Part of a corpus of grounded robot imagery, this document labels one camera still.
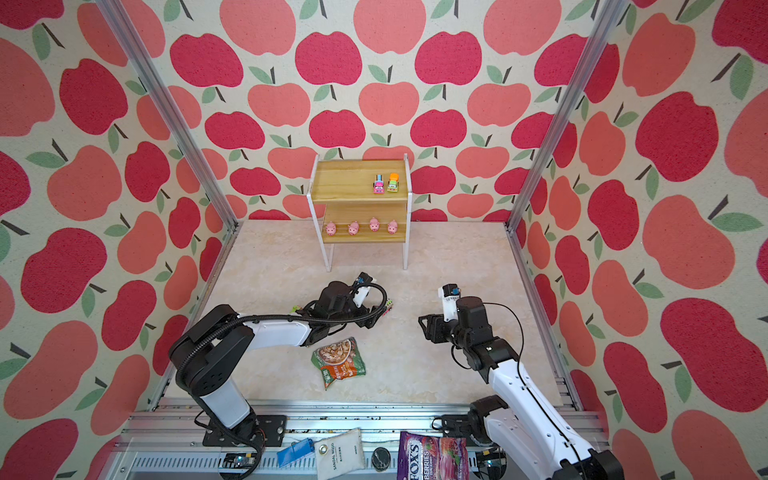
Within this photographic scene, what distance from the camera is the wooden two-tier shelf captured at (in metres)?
0.84

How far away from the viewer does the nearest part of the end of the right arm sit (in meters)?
0.58

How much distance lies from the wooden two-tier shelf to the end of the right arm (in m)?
0.33
